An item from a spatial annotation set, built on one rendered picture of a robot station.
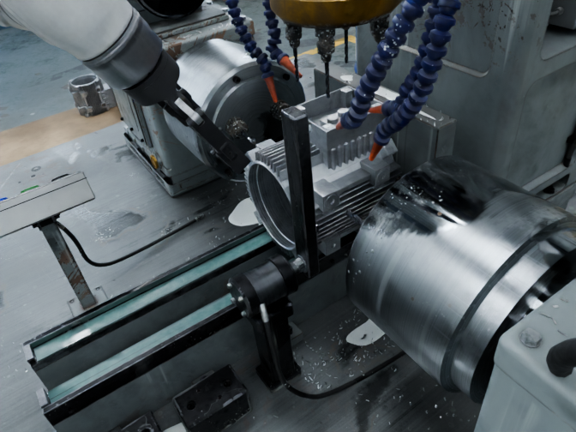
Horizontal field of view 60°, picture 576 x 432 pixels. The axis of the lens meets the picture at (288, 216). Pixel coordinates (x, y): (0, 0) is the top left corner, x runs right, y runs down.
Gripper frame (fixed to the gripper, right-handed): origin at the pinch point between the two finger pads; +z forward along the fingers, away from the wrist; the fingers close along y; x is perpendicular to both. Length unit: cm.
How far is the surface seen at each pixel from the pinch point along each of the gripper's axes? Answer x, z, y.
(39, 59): 38, 105, 421
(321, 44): -18.2, -9.2, -10.3
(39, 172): 37, 14, 74
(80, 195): 21.5, -6.7, 13.2
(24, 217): 29.1, -11.2, 13.3
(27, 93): 59, 93, 353
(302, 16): -18.1, -13.9, -9.7
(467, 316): -2.8, 1.2, -43.9
